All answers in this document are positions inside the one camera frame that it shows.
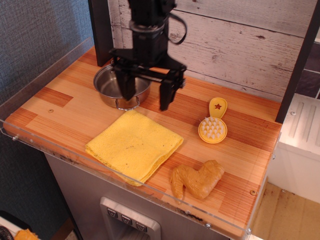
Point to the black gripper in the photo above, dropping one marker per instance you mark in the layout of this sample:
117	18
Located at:
149	59

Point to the stainless steel pot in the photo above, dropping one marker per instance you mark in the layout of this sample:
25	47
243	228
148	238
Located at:
105	82

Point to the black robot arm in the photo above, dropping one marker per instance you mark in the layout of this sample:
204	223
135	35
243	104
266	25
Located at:
152	12

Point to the yellow folded cloth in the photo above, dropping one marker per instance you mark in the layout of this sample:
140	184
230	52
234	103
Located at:
134	146

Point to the yellow scrub brush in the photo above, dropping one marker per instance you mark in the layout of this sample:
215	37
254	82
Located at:
213	129

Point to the clear acrylic table guard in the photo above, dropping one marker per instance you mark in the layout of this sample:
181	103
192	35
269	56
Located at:
61	111

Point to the plastic chicken wing toy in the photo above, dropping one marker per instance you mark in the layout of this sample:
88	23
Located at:
199	183

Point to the silver dispenser panel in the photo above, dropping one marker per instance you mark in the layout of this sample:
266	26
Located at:
123	223

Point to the white cabinet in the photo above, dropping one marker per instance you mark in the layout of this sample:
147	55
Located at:
295	164

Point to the orange object bottom left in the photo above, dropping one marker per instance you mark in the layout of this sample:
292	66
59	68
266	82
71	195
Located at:
25	234

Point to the dark left frame post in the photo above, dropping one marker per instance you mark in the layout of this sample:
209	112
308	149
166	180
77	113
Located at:
101	29

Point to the dark frame post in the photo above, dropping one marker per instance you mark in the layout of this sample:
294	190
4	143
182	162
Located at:
300	63
101	29

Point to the dark right frame post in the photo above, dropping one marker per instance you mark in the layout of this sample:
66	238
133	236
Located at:
300	63

